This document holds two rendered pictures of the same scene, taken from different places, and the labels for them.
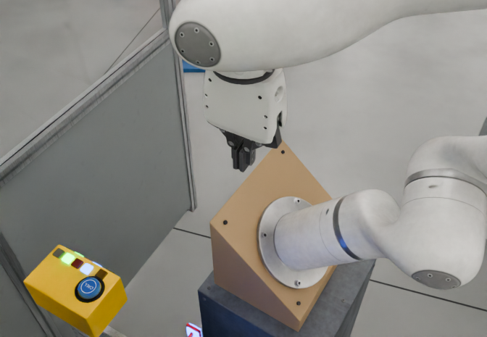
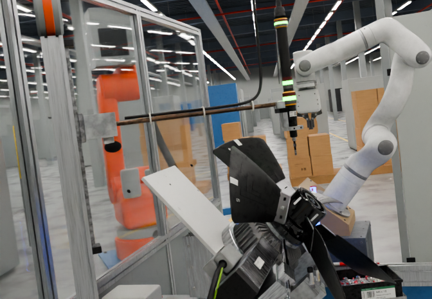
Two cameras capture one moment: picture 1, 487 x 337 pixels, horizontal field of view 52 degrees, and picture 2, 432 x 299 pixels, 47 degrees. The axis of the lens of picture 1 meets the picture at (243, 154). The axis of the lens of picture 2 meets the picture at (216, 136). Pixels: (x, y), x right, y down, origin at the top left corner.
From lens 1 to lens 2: 177 cm
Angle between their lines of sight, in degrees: 44
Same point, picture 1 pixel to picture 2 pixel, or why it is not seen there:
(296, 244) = (334, 189)
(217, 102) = (301, 102)
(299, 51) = (326, 60)
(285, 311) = (341, 223)
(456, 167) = (375, 123)
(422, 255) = (377, 138)
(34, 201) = (181, 260)
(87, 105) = not seen: hidden behind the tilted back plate
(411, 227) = (370, 137)
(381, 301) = not seen: outside the picture
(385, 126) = not seen: hidden behind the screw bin
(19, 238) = (177, 281)
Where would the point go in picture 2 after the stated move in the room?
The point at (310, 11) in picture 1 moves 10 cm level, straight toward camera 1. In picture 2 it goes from (326, 51) to (334, 48)
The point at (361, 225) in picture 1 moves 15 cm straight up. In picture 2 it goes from (355, 155) to (351, 122)
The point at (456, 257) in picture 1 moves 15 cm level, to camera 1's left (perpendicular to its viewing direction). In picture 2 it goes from (386, 134) to (353, 139)
